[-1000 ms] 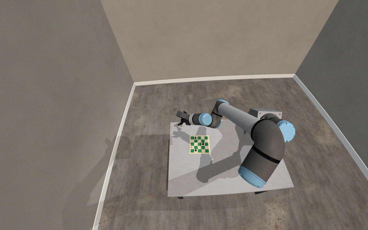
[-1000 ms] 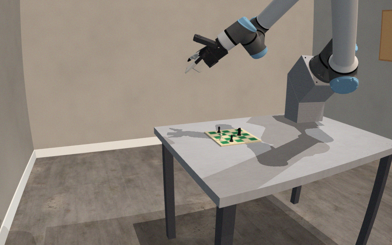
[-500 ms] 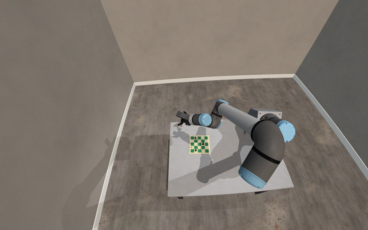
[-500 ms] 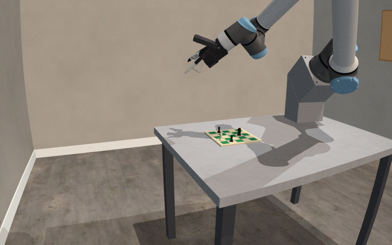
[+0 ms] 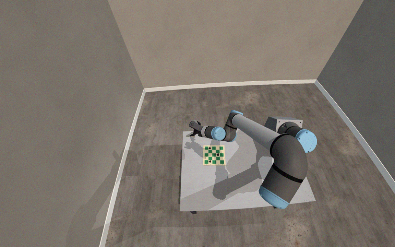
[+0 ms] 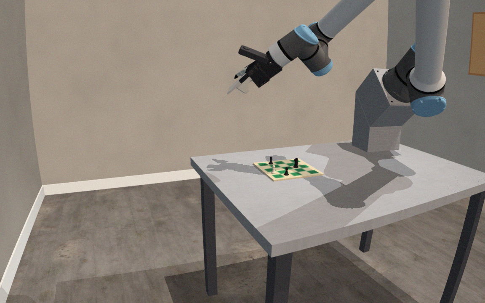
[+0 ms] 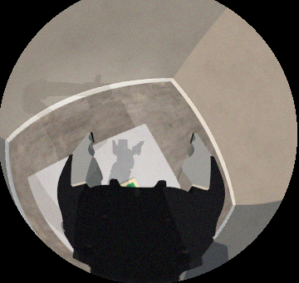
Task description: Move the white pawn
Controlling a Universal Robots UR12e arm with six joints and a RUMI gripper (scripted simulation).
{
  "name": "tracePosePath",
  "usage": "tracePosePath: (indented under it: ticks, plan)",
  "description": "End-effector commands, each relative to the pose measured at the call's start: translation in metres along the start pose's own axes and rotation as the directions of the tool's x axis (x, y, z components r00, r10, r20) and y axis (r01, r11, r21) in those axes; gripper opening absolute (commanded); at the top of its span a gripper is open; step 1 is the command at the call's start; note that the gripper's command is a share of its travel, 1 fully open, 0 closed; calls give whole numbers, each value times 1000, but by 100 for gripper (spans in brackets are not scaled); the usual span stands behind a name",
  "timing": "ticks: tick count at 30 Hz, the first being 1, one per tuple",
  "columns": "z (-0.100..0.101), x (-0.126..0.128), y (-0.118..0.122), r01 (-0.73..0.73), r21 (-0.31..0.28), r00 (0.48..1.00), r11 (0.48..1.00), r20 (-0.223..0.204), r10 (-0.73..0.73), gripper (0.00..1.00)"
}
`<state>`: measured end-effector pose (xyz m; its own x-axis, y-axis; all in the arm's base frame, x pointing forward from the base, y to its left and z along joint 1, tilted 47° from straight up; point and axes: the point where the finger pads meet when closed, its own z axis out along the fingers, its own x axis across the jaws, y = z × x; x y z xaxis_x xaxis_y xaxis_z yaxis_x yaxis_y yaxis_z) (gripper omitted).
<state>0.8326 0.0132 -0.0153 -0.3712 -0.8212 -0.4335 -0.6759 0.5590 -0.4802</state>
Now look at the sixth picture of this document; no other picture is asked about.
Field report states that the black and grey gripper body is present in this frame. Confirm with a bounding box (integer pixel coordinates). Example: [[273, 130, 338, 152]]
[[245, 51, 282, 88]]

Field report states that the green and cream chessboard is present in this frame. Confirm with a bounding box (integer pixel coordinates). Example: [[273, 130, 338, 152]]
[[253, 158, 324, 181]]

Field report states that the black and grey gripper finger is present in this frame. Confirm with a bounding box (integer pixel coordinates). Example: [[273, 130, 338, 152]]
[[235, 65, 249, 79], [227, 68, 255, 94]]

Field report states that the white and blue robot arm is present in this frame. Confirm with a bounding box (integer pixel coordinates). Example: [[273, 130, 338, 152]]
[[238, 0, 450, 117]]

